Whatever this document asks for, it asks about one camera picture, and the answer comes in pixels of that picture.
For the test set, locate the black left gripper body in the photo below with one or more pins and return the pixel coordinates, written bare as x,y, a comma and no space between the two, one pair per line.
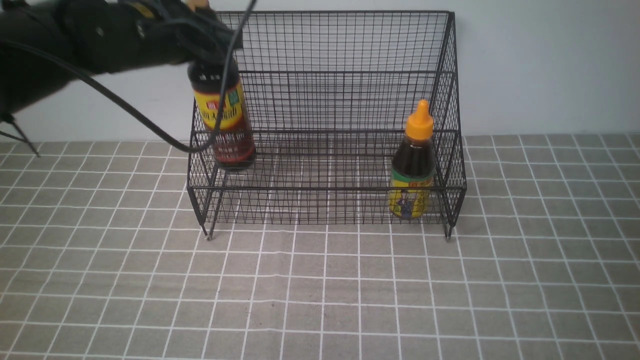
179,33

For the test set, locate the dark soy sauce bottle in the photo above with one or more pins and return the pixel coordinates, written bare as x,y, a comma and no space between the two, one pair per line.
234,148

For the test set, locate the orange-capped seasoning bottle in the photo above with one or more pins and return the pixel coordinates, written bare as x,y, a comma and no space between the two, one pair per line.
413,166

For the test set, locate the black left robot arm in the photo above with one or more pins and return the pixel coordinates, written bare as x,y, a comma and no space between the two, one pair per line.
98,37

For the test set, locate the grey checkered tablecloth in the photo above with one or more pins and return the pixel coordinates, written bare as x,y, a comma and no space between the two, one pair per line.
102,258

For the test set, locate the black wire mesh shelf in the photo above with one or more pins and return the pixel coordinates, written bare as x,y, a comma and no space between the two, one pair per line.
328,94

